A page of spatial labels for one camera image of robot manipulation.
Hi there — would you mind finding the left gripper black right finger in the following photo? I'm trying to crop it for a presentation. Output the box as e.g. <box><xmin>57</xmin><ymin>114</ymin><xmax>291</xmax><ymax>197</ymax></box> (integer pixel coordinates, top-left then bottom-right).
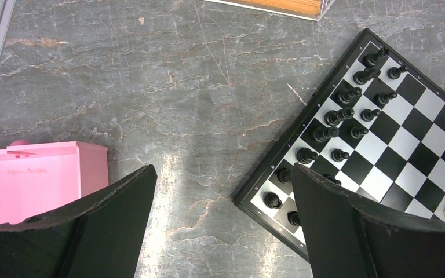
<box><xmin>291</xmin><ymin>163</ymin><xmax>445</xmax><ymax>277</ymax></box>

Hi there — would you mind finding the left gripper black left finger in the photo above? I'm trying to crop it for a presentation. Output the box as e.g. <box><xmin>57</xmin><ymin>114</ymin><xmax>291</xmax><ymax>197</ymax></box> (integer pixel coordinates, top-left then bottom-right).
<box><xmin>0</xmin><ymin>164</ymin><xmax>158</xmax><ymax>277</ymax></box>

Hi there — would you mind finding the black chess piece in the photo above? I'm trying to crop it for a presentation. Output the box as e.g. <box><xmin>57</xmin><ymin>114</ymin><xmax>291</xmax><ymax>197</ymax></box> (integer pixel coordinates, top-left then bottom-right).
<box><xmin>263</xmin><ymin>192</ymin><xmax>283</xmax><ymax>209</ymax></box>
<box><xmin>296</xmin><ymin>148</ymin><xmax>319</xmax><ymax>164</ymax></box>
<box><xmin>330</xmin><ymin>149</ymin><xmax>350</xmax><ymax>162</ymax></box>
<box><xmin>287</xmin><ymin>211</ymin><xmax>301</xmax><ymax>226</ymax></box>
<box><xmin>324</xmin><ymin>175</ymin><xmax>342</xmax><ymax>186</ymax></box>
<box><xmin>349</xmin><ymin>126</ymin><xmax>369</xmax><ymax>139</ymax></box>
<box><xmin>353</xmin><ymin>68</ymin><xmax>381</xmax><ymax>85</ymax></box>
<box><xmin>387</xmin><ymin>65</ymin><xmax>408</xmax><ymax>80</ymax></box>
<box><xmin>360</xmin><ymin>109</ymin><xmax>381</xmax><ymax>122</ymax></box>
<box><xmin>312</xmin><ymin>126</ymin><xmax>339</xmax><ymax>142</ymax></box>
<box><xmin>337</xmin><ymin>87</ymin><xmax>362</xmax><ymax>104</ymax></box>
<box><xmin>374</xmin><ymin>92</ymin><xmax>397</xmax><ymax>108</ymax></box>
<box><xmin>276</xmin><ymin>168</ymin><xmax>292</xmax><ymax>184</ymax></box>
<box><xmin>324</xmin><ymin>108</ymin><xmax>355</xmax><ymax>126</ymax></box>
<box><xmin>362</xmin><ymin>47</ymin><xmax>389</xmax><ymax>68</ymax></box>

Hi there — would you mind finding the pink plastic box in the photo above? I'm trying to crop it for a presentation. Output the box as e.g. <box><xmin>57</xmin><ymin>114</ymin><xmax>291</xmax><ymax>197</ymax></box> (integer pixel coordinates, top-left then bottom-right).
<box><xmin>0</xmin><ymin>141</ymin><xmax>109</xmax><ymax>224</ymax></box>

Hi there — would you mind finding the black white chessboard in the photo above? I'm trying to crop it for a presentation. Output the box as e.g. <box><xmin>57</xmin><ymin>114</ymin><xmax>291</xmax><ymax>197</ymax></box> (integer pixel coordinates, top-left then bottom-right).
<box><xmin>234</xmin><ymin>29</ymin><xmax>445</xmax><ymax>259</ymax></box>

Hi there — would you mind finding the white wire wooden shelf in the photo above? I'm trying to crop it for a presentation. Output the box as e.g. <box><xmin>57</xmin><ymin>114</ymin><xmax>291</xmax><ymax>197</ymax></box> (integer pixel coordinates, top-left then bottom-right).
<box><xmin>209</xmin><ymin>0</ymin><xmax>335</xmax><ymax>22</ymax></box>

